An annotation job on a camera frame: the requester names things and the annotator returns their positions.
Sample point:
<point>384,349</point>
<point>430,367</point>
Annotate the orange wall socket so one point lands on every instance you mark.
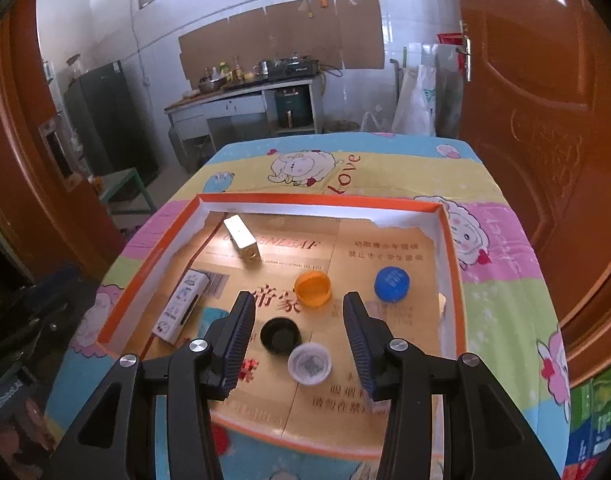
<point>323,4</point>

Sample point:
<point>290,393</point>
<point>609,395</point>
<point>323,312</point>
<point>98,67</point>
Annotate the dark air fryer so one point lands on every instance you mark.
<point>288,105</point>

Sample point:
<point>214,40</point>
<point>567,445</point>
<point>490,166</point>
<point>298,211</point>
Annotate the green printed carton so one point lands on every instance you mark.
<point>600,410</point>

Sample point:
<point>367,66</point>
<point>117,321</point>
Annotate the wooden door with lock plate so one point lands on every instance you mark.
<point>25,160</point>

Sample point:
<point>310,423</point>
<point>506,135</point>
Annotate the metal kettle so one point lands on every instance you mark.
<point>263,68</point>

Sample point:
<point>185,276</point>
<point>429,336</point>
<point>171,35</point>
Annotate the cardboard sheets on wall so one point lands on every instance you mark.
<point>285,35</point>

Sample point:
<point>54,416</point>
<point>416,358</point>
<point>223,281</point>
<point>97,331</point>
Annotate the dark refrigerator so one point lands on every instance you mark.
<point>110,120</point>

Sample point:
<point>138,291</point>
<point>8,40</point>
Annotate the white plastic bottle cap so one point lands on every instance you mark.
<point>309,365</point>

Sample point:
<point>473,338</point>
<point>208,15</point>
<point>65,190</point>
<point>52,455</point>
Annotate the metal basin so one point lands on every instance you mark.
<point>211,85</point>

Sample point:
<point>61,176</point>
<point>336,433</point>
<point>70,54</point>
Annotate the kitchen counter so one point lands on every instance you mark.
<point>235,110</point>

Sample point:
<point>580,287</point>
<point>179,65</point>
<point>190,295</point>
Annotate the black plastic bottle cap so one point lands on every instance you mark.
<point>280,337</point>

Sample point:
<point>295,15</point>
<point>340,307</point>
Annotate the white plastic bag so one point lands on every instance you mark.
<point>418,100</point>

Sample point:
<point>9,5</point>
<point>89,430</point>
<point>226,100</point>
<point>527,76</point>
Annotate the orange-rimmed cardboard box tray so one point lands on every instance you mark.
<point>305,208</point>

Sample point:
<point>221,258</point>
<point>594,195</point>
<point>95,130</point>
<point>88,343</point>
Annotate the red hanging holder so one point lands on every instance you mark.
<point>450,39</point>

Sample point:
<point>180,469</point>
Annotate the orange plastic bottle cap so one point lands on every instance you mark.
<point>313,297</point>

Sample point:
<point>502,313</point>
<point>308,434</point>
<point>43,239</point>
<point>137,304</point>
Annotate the green stool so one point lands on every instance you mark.
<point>123,182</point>

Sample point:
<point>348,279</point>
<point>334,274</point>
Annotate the black gas stove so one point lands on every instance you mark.
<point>293,66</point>

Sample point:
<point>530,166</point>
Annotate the white box with blue print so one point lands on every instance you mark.
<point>183,305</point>

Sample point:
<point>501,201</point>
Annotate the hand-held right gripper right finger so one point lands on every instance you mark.
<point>359,350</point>

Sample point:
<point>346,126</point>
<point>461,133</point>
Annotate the gold rectangular box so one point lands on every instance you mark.
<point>243,242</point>

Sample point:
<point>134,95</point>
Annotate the blue plastic bottle cap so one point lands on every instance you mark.
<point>393,284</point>

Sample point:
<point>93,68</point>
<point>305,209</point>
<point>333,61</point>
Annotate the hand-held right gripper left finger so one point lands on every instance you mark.
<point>235,350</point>

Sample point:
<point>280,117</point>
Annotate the round basket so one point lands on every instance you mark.
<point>343,126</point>

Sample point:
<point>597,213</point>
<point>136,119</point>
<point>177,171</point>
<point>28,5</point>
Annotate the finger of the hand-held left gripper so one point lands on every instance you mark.
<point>60,285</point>

